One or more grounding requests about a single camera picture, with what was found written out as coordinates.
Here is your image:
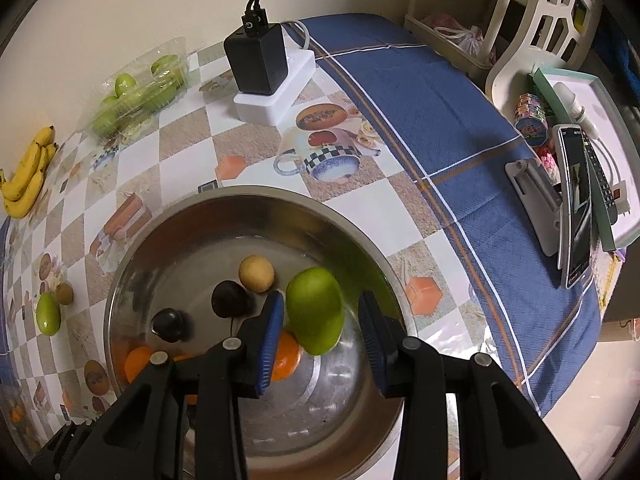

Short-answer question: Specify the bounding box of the black smartphone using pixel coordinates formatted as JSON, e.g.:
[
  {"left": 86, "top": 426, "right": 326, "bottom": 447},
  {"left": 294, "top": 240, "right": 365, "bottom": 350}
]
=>
[{"left": 556, "top": 124, "right": 596, "bottom": 289}]

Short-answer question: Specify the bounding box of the white power strip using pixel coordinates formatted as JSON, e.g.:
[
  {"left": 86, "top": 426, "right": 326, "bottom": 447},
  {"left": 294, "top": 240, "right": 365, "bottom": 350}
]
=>
[{"left": 234, "top": 50, "right": 317, "bottom": 126}]

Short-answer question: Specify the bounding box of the pile of small green apples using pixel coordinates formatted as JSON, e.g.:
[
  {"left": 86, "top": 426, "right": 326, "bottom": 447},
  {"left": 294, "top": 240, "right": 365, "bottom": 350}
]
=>
[{"left": 92, "top": 55, "right": 183, "bottom": 136}]

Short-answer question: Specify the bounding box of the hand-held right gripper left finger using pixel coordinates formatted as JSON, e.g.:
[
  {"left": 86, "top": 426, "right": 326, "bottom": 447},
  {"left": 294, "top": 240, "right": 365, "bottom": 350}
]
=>
[{"left": 62, "top": 290, "right": 287, "bottom": 480}]

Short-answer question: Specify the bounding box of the green mango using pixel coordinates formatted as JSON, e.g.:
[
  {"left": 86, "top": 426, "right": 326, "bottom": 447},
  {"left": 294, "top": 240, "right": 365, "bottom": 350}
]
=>
[
  {"left": 285, "top": 266, "right": 347, "bottom": 357},
  {"left": 35, "top": 292, "right": 62, "bottom": 337}
]

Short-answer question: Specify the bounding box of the orange persimmon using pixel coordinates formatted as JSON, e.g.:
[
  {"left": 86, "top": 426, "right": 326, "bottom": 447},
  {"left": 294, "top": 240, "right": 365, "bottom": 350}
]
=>
[{"left": 270, "top": 331, "right": 303, "bottom": 381}]

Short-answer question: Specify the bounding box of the black power adapter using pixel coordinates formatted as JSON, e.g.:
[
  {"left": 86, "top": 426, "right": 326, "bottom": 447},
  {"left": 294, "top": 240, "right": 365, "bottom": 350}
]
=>
[{"left": 223, "top": 7, "right": 290, "bottom": 96}]

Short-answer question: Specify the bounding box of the green flat box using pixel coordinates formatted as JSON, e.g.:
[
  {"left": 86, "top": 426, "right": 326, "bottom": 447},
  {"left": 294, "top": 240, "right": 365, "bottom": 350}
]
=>
[{"left": 527, "top": 70, "right": 621, "bottom": 253}]

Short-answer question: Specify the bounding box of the black remote control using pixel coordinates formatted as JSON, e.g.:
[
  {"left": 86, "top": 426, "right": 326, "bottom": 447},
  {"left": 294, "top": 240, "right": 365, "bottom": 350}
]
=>
[{"left": 582, "top": 132, "right": 618, "bottom": 223}]

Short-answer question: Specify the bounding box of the clear plastic fruit container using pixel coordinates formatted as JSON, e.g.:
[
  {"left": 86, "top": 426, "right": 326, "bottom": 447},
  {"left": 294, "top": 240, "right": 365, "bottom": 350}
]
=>
[{"left": 80, "top": 36, "right": 190, "bottom": 140}]

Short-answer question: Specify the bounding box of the white tray with teal rim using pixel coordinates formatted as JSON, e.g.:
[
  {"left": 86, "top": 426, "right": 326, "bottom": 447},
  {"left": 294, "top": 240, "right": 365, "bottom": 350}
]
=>
[{"left": 530, "top": 67, "right": 640, "bottom": 251}]

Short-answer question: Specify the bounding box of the small orange tangerine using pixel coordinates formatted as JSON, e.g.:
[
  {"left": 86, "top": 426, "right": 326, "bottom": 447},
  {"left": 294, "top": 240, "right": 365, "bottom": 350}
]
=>
[{"left": 123, "top": 346, "right": 157, "bottom": 383}]

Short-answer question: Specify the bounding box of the white switch plug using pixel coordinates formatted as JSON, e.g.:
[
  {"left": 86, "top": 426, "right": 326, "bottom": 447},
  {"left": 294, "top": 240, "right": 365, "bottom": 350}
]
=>
[{"left": 602, "top": 137, "right": 633, "bottom": 216}]

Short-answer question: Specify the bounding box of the white plastic bottle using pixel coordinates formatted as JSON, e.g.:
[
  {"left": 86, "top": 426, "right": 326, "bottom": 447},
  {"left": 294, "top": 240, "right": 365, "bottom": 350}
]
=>
[{"left": 552, "top": 81, "right": 601, "bottom": 138}]

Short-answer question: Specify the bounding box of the white cable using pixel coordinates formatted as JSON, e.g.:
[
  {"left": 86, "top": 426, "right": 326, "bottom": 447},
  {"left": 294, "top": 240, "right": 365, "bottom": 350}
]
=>
[{"left": 287, "top": 20, "right": 313, "bottom": 56}]

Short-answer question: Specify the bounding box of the dark purple plum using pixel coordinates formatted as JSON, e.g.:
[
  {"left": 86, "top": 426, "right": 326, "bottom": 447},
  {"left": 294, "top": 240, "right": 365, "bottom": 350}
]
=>
[
  {"left": 151, "top": 309, "right": 193, "bottom": 344},
  {"left": 211, "top": 280, "right": 255, "bottom": 319}
]

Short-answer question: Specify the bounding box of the checkered printed tablecloth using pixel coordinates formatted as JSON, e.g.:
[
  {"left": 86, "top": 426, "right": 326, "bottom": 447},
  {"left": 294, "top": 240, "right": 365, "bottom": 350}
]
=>
[{"left": 0, "top": 12, "right": 601, "bottom": 461}]

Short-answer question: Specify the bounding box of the white plastic basket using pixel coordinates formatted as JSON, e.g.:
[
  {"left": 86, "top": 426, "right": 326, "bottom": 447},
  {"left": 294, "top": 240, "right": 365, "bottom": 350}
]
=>
[{"left": 405, "top": 12, "right": 496, "bottom": 70}]

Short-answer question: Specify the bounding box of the stainless steel bowl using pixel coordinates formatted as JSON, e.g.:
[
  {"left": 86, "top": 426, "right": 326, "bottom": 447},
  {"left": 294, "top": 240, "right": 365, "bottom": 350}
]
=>
[{"left": 103, "top": 186, "right": 418, "bottom": 480}]

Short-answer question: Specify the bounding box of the pink plastic bag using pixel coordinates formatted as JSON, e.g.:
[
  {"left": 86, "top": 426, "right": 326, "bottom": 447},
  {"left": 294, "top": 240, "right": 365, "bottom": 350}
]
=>
[{"left": 432, "top": 12, "right": 486, "bottom": 56}]

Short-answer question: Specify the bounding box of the blue cloth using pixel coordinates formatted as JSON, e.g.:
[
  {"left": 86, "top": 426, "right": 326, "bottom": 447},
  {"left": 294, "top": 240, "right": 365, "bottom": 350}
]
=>
[{"left": 595, "top": 10, "right": 640, "bottom": 101}]

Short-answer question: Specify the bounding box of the tan round fruit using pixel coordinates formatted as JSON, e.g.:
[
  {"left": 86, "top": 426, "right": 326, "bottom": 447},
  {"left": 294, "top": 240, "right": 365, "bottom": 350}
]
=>
[{"left": 238, "top": 255, "right": 276, "bottom": 293}]

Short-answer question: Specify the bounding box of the yellow banana bunch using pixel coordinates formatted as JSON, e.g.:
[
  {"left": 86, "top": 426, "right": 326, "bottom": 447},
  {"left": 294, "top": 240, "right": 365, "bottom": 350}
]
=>
[{"left": 0, "top": 126, "right": 58, "bottom": 219}]

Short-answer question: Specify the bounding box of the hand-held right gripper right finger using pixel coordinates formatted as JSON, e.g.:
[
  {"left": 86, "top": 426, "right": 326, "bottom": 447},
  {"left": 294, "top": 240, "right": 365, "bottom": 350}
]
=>
[{"left": 357, "top": 290, "right": 583, "bottom": 480}]

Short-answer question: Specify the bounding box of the white plastic chair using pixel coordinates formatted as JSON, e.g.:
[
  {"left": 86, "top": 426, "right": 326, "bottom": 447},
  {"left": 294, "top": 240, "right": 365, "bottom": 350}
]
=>
[{"left": 485, "top": 0, "right": 603, "bottom": 106}]

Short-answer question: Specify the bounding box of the grey phone stand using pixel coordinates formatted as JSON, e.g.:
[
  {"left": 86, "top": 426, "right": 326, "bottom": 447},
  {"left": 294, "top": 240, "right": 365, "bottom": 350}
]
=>
[{"left": 505, "top": 157, "right": 563, "bottom": 256}]

